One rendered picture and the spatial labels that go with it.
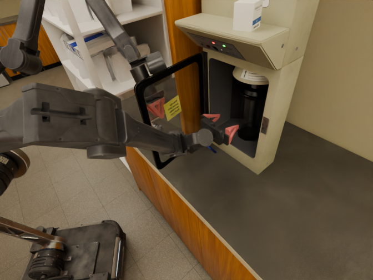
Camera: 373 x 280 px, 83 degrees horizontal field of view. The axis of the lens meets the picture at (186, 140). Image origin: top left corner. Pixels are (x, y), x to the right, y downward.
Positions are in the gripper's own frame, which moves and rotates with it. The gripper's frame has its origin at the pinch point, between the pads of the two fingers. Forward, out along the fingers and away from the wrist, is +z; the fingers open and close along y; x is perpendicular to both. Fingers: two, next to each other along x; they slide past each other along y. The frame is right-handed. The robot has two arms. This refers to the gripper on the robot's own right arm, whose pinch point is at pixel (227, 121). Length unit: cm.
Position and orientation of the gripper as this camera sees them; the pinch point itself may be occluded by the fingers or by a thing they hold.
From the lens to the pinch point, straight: 82.7
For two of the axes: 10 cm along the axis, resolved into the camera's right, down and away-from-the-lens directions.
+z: 7.8, -4.8, 4.1
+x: 1.0, 7.3, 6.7
